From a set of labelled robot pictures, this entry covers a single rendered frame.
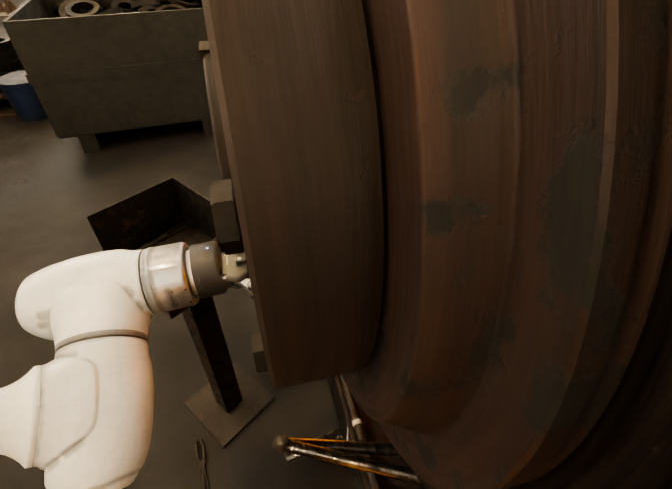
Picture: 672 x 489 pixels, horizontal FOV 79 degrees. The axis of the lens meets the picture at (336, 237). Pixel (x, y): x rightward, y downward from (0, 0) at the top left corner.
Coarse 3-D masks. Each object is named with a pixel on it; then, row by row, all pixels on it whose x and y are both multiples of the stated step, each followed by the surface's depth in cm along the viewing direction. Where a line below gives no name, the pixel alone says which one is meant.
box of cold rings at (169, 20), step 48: (48, 0) 262; (96, 0) 244; (144, 0) 235; (192, 0) 254; (48, 48) 212; (96, 48) 219; (144, 48) 226; (192, 48) 233; (48, 96) 226; (96, 96) 233; (144, 96) 241; (192, 96) 249; (96, 144) 250
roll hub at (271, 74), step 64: (256, 0) 11; (320, 0) 12; (256, 64) 11; (320, 64) 12; (256, 128) 12; (320, 128) 12; (256, 192) 12; (320, 192) 12; (384, 192) 13; (256, 256) 13; (320, 256) 13; (384, 256) 14; (320, 320) 15
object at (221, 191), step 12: (228, 180) 14; (216, 192) 13; (228, 192) 13; (216, 204) 13; (228, 204) 13; (216, 216) 13; (228, 216) 13; (216, 228) 13; (228, 228) 13; (240, 228) 13; (228, 240) 13; (240, 240) 13; (228, 252) 14; (240, 252) 14; (252, 336) 23; (252, 348) 23; (264, 360) 22; (264, 372) 23
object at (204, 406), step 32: (160, 192) 95; (192, 192) 92; (96, 224) 87; (128, 224) 92; (160, 224) 99; (192, 224) 102; (192, 320) 97; (224, 352) 111; (224, 384) 117; (256, 384) 133; (224, 416) 125
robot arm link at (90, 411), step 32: (64, 352) 46; (96, 352) 46; (128, 352) 48; (32, 384) 42; (64, 384) 43; (96, 384) 44; (128, 384) 46; (0, 416) 40; (32, 416) 40; (64, 416) 41; (96, 416) 42; (128, 416) 44; (0, 448) 40; (32, 448) 40; (64, 448) 41; (96, 448) 41; (128, 448) 43; (64, 480) 40; (96, 480) 41; (128, 480) 44
